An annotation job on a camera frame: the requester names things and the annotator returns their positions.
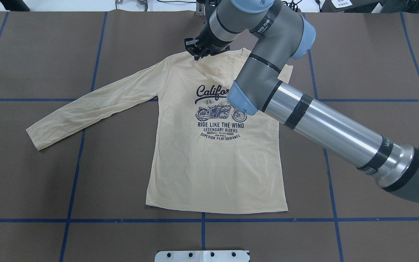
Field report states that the cream long-sleeve graphic shirt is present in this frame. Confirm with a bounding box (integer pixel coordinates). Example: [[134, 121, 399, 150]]
[[26, 48, 288, 214]]

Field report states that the right robot arm grey silver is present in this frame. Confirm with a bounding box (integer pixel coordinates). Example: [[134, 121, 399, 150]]
[[184, 0, 419, 203]]

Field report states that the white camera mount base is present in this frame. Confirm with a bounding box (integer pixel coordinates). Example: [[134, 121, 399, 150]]
[[154, 250, 251, 262]]

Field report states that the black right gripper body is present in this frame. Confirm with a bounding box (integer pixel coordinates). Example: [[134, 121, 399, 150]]
[[184, 22, 230, 61]]

